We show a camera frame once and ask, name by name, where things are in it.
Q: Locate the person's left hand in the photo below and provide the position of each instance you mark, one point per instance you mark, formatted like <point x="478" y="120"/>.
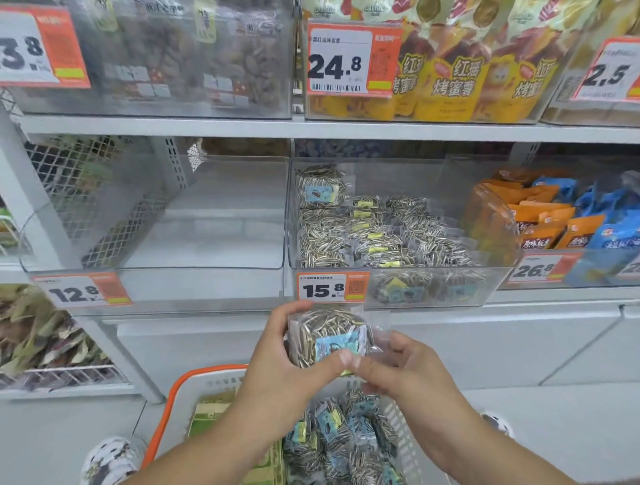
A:
<point x="275" y="385"/>

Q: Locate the person's right hand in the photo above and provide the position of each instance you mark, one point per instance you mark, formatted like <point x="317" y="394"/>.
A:
<point x="425" y="394"/>

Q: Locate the sunflower seed packet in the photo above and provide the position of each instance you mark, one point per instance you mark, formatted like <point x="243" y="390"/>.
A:
<point x="325" y="335"/>

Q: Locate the green snack packet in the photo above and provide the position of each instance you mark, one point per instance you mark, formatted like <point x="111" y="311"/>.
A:
<point x="210" y="414"/>
<point x="270" y="469"/>

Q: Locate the pile of seed packets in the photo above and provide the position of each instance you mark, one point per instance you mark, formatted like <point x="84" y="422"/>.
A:
<point x="345" y="439"/>

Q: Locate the white orange shopping basket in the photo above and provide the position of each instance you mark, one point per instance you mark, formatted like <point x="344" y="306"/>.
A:
<point x="172" y="394"/>

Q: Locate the sunflower seed packets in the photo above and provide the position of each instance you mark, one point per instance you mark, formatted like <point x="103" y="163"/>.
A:
<point x="325" y="245"/>

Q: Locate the white store shelf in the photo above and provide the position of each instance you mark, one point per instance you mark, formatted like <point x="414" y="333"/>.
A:
<point x="350" y="131"/>

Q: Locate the person's left forearm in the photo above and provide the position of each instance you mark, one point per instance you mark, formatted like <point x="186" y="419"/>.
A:
<point x="210" y="459"/>

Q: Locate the person's right shoe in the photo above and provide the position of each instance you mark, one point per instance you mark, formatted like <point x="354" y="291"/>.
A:
<point x="497" y="424"/>

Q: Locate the person's shoe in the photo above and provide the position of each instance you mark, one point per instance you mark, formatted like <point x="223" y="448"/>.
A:
<point x="497" y="424"/>
<point x="112" y="459"/>

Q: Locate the person's left shoe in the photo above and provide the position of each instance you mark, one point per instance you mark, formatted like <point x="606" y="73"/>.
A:
<point x="112" y="459"/>

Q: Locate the bin of yellow snacks 2.5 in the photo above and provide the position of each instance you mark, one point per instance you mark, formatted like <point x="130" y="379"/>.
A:
<point x="600" y="20"/>

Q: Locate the orange white price tag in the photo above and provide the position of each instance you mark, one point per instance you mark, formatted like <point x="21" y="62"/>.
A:
<point x="537" y="270"/>
<point x="607" y="72"/>
<point x="75" y="292"/>
<point x="345" y="60"/>
<point x="630" y="269"/>
<point x="45" y="47"/>
<point x="325" y="289"/>

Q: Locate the empty clear plastic bin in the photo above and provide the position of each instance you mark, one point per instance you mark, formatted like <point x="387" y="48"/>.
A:
<point x="225" y="225"/>

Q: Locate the orange and blue snack packets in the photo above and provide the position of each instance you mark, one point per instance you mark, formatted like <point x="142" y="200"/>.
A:
<point x="492" y="225"/>

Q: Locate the white paper scrap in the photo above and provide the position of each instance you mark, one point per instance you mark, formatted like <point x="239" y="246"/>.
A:
<point x="195" y="157"/>

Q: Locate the pile of brown snack bags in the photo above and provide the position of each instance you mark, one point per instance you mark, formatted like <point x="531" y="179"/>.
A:
<point x="40" y="330"/>

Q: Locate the stack of yellow snack bags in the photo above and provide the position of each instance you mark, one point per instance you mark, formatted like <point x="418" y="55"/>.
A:
<point x="460" y="75"/>

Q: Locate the clear bin of nut bags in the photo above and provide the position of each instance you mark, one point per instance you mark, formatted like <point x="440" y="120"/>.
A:
<point x="175" y="55"/>

